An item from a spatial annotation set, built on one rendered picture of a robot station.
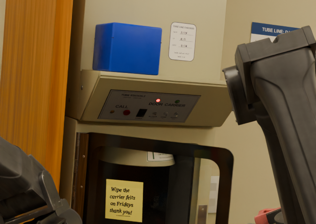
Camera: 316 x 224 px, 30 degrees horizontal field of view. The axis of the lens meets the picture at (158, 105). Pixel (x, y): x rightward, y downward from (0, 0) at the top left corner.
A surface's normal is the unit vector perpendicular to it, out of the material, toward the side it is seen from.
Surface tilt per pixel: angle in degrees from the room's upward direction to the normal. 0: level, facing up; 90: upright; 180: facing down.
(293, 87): 65
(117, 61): 90
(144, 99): 135
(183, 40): 90
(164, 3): 90
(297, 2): 90
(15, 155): 54
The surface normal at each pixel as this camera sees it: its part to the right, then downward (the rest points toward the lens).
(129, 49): 0.42, 0.08
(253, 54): -0.18, -0.40
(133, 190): -0.33, 0.02
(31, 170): 0.91, -0.39
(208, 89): 0.24, 0.76
